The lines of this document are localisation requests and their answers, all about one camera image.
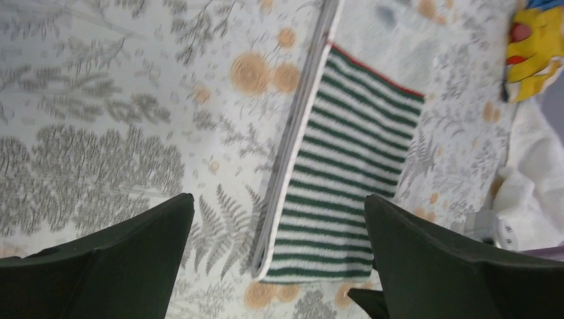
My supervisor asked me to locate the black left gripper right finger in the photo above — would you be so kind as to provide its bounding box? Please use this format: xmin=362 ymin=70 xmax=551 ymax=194
xmin=364 ymin=195 xmax=563 ymax=318

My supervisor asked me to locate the blue yellow cartoon towel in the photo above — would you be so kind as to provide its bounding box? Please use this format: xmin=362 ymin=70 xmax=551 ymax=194
xmin=503 ymin=1 xmax=563 ymax=103

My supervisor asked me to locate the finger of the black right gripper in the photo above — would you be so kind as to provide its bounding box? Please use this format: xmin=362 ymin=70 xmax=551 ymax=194
xmin=347 ymin=288 xmax=390 ymax=319

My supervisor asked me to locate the green white striped towel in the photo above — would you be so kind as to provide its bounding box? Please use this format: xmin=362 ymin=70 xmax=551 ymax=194
xmin=251 ymin=1 xmax=424 ymax=284

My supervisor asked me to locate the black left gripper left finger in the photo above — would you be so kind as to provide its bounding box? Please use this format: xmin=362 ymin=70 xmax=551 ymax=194
xmin=1 ymin=193 xmax=195 ymax=318

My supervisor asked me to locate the floral patterned table mat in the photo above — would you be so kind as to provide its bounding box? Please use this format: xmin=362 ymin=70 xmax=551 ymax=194
xmin=1 ymin=1 xmax=527 ymax=318

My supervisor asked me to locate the white fluffy towel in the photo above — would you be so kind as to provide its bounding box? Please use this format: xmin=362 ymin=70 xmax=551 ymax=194
xmin=492 ymin=99 xmax=563 ymax=251

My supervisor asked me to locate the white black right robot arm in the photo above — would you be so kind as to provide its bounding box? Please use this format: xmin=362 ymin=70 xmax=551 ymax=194
xmin=347 ymin=209 xmax=519 ymax=318

